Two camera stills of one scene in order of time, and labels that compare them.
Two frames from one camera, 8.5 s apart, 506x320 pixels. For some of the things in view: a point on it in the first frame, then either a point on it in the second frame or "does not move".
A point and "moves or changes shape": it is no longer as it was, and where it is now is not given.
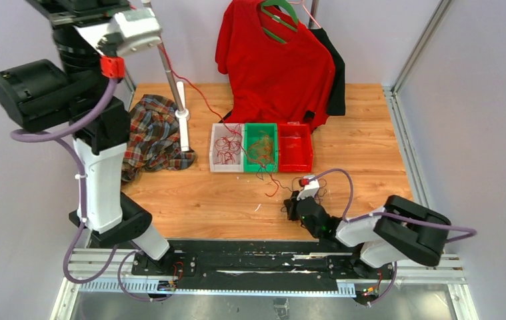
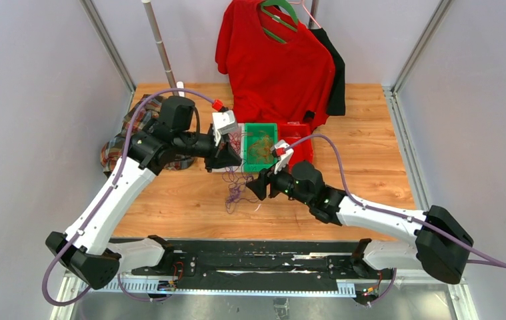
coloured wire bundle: x=323 y=192 moves or changes shape
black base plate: x=263 y=266 does not move
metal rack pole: x=148 y=5 does not move
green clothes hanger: x=288 y=6 does not move
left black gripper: x=64 y=15 to x=222 y=155
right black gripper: x=291 y=205 to x=259 y=186
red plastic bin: x=295 y=148 does not move
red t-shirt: x=271 y=82 does not move
